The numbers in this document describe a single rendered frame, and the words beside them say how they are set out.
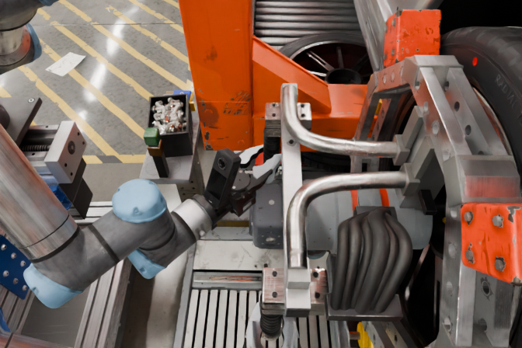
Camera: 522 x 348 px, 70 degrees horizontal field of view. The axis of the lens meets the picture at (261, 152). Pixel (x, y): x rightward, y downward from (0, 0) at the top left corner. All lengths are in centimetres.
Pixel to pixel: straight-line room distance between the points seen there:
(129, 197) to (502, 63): 55
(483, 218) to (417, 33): 37
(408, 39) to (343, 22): 176
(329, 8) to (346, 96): 143
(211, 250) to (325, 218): 94
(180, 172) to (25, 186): 77
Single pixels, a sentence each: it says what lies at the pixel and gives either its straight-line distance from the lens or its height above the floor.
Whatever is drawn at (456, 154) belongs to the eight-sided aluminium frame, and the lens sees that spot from 47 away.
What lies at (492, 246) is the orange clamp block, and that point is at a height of 112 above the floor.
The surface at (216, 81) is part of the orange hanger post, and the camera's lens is 102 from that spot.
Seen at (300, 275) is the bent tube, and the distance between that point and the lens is 48.
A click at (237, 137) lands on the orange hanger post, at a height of 59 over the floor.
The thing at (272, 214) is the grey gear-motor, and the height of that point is 40.
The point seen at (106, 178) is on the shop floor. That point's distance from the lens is 194.
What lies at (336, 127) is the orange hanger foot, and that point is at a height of 64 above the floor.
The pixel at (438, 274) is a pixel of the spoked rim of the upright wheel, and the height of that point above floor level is 78.
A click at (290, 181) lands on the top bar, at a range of 57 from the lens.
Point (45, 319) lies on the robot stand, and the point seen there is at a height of 21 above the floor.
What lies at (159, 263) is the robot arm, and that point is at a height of 82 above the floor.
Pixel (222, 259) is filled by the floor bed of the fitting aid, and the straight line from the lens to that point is 151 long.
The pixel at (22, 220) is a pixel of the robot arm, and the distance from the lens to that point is 58.
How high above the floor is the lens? 144
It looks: 50 degrees down
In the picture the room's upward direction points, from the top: straight up
